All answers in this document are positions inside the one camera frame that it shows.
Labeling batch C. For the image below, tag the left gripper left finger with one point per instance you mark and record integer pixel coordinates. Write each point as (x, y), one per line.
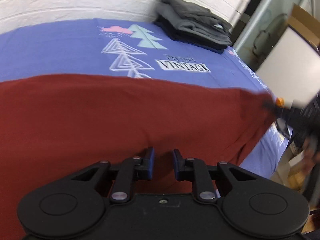
(138, 167)

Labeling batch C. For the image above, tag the red pants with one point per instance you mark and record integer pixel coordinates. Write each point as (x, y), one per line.
(53, 125)

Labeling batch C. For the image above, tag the blue printed bed sheet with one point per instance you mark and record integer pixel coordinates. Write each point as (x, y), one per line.
(136, 50)

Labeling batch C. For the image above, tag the grey folded pants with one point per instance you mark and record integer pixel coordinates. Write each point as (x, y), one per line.
(194, 19)

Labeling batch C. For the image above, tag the cardboard box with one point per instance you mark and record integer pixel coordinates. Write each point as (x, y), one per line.
(305, 25)

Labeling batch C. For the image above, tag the dark navy folded garment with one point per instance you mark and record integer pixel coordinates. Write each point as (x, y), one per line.
(180, 36)

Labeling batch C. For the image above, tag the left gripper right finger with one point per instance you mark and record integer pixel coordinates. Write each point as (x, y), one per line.
(186, 169)

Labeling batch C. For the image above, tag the pale green cabinet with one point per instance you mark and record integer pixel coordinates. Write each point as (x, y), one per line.
(260, 27)

